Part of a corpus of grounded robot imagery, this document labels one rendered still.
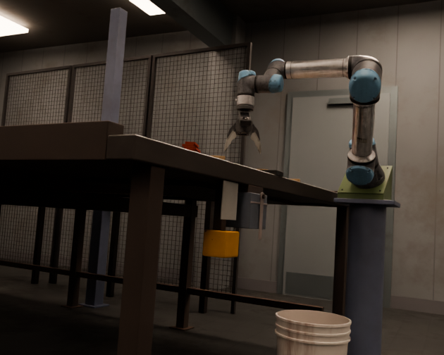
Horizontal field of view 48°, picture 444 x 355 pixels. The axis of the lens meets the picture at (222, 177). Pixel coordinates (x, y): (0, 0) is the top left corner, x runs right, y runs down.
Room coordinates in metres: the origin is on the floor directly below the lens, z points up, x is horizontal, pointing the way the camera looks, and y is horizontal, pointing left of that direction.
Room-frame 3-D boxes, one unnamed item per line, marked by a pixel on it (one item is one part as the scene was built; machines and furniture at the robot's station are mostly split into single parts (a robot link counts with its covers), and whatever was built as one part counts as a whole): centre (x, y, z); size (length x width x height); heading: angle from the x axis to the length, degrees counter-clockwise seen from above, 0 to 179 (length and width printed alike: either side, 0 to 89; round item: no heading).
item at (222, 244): (1.54, -0.01, 0.74); 0.09 x 0.08 x 0.24; 151
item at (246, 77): (2.07, -0.08, 1.32); 0.09 x 0.08 x 0.11; 69
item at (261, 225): (1.70, -0.09, 0.77); 0.14 x 0.11 x 0.18; 151
